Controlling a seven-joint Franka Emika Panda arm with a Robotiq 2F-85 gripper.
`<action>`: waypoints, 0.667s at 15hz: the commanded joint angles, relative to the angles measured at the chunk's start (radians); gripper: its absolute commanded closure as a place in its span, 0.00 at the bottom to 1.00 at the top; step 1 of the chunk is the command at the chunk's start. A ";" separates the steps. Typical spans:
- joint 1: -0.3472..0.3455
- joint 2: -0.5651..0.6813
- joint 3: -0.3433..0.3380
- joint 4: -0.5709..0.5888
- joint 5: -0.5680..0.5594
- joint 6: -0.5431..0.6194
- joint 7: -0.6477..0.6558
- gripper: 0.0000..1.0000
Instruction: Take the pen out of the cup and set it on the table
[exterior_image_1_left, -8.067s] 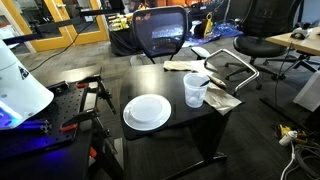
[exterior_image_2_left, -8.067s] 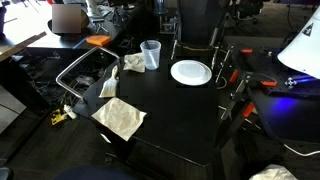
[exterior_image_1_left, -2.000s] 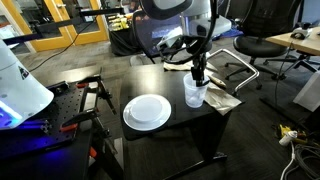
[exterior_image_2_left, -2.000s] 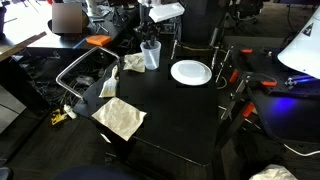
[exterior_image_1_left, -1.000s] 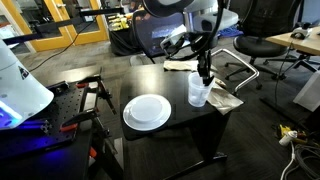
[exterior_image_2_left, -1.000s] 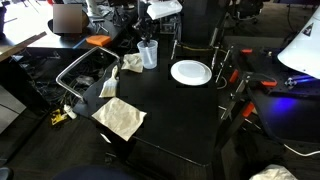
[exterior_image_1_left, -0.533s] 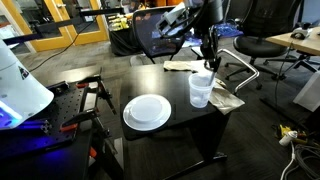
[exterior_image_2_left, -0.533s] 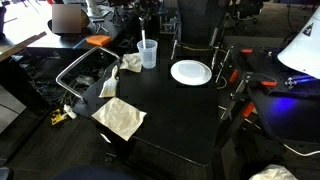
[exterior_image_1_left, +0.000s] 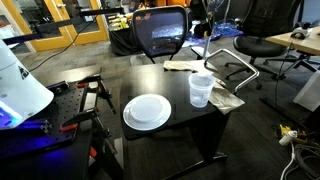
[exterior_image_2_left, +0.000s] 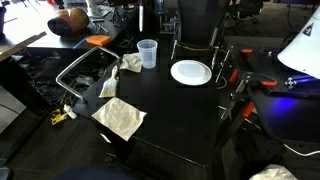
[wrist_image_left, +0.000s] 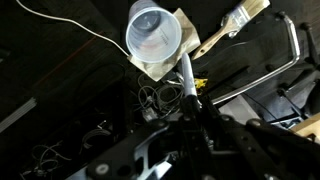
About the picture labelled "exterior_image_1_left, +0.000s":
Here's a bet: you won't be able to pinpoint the white box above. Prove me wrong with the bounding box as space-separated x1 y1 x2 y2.
292 70 320 113

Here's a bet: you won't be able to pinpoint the white round plate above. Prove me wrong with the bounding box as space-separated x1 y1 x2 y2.
122 93 173 132

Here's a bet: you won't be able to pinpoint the white plug with cord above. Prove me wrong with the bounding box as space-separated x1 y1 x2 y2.
278 130 299 180

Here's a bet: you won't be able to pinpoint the black side table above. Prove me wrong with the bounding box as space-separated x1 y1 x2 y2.
118 61 246 180

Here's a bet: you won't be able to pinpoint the light wooden desk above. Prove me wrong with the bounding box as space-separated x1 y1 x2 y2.
265 25 320 57

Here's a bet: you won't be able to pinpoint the mesh back office chair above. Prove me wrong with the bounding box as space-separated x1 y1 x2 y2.
129 4 212 66

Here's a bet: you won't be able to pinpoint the grey device on desk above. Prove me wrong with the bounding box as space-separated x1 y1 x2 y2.
289 26 314 41

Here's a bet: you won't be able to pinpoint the grey coiled cables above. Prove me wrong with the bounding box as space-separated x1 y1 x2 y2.
292 142 320 180

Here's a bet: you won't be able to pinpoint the chrome tube rail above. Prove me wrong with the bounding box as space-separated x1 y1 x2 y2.
203 48 261 97

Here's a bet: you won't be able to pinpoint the thin black floor cable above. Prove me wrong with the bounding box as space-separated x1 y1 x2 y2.
29 19 98 73

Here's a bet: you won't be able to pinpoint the clear plastic cup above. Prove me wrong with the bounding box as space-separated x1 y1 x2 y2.
187 72 216 109

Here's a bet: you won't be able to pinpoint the crumpled grey cloth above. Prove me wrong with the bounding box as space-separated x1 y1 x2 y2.
207 78 246 117

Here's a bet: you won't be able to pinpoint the black cloth covered table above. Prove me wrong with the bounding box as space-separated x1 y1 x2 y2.
107 13 143 57

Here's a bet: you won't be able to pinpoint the black clamp orange handle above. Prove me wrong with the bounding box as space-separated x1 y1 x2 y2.
59 107 112 138
75 73 118 116

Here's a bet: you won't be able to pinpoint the yellow items on table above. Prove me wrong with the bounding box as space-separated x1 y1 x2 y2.
110 16 130 32

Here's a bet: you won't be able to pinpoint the yellow wet floor sign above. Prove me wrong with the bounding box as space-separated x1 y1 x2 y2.
203 11 216 38

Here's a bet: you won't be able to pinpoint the wooden handled paintbrush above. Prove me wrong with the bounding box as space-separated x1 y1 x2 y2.
213 77 228 90

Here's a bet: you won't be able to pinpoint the yellow framed glass door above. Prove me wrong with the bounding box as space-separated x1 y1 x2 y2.
1 0 75 53
44 0 111 46

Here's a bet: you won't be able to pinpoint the black metal boom bar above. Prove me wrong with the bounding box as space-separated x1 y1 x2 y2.
2 6 126 46

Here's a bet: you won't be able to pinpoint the black swivel office chair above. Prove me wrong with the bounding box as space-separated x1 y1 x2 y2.
225 0 318 92

